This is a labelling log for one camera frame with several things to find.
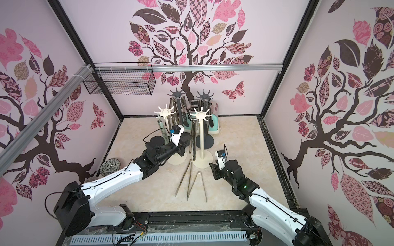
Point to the grey utensil rack stand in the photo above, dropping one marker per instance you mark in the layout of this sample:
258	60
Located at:
175	100

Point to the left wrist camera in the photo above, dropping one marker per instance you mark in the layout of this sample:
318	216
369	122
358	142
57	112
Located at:
175	134

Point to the aluminium frame rail left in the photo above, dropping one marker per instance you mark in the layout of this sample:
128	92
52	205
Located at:
14	149

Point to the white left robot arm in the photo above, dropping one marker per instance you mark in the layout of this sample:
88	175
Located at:
77	207

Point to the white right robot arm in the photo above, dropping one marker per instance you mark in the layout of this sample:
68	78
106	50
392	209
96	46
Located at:
288	226

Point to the green silicone tip tongs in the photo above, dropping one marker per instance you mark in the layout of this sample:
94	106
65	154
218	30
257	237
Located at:
164	130

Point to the mint green toaster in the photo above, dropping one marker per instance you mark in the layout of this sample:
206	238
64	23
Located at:
204	105

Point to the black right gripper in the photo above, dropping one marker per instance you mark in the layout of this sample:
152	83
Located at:
214	170

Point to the black wire basket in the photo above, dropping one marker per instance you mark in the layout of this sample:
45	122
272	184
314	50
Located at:
123	78

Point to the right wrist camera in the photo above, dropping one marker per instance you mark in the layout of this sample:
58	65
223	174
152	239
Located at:
221	158

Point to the aluminium frame rail back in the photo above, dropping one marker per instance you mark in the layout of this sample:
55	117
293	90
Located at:
191	68

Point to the grey utensil rack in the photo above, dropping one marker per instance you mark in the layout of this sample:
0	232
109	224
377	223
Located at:
208	139

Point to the aluminium frame rail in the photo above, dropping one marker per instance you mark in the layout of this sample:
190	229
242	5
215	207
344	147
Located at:
14	149
191	68

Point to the black nylon tongs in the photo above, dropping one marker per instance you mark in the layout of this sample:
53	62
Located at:
213	120

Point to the cream utensil rack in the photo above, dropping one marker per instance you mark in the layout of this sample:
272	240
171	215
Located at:
166	115
202	157

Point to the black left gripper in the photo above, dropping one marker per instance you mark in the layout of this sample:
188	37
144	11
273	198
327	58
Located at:
182	144

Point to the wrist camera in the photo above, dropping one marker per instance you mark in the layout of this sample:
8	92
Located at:
175	134
221	158

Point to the white cable duct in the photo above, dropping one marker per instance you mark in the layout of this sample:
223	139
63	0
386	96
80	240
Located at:
158	238

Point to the black silicone tip tongs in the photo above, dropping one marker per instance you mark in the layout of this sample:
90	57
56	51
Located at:
186	114

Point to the long steel tongs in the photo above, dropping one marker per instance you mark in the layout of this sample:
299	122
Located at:
193	136

